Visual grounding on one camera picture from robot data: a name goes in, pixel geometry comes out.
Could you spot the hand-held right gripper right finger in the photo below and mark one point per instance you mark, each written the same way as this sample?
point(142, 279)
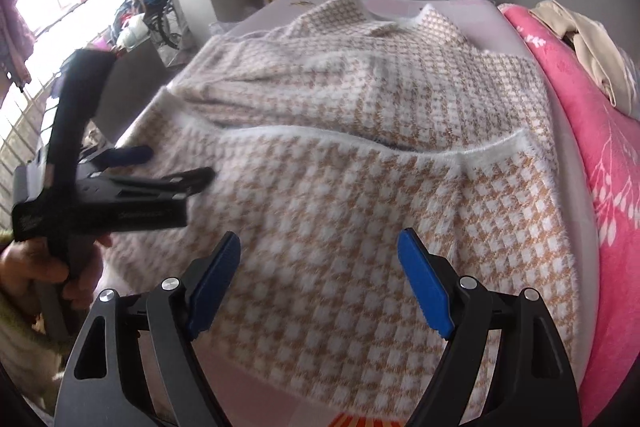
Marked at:
point(425, 282)

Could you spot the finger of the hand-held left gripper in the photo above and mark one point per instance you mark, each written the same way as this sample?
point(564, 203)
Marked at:
point(190, 182)
point(130, 155)

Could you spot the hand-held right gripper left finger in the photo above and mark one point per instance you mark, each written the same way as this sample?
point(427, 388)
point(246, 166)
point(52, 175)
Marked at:
point(215, 282)

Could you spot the beige houndstooth knit sweater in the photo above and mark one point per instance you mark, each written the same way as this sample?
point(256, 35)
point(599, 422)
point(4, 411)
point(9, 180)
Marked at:
point(325, 207)

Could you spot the person's left forearm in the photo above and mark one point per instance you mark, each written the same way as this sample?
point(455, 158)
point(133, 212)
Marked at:
point(20, 347)

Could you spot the beige folded clothes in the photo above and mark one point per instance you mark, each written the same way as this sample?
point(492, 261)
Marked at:
point(595, 52)

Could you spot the person's left hand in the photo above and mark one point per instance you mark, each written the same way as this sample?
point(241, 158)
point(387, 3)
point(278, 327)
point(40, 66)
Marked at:
point(30, 262)

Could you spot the metal balcony railing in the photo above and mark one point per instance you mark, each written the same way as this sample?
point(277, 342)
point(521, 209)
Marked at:
point(25, 122)

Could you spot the wheelchair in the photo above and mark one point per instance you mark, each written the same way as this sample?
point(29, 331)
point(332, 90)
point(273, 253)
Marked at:
point(160, 17)

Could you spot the orange striped cloth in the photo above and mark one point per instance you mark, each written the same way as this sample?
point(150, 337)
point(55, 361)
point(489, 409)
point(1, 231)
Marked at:
point(367, 421)

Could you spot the purple hanging garment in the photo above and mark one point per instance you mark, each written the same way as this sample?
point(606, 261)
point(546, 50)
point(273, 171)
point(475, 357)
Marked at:
point(15, 37)

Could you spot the pink floral blanket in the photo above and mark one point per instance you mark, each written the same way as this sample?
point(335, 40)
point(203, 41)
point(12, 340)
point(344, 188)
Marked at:
point(590, 147)

